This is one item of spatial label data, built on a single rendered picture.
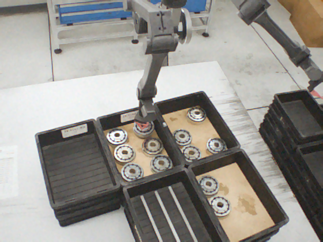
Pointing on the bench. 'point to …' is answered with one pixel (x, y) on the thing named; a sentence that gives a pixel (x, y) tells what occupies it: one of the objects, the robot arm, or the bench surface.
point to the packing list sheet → (8, 171)
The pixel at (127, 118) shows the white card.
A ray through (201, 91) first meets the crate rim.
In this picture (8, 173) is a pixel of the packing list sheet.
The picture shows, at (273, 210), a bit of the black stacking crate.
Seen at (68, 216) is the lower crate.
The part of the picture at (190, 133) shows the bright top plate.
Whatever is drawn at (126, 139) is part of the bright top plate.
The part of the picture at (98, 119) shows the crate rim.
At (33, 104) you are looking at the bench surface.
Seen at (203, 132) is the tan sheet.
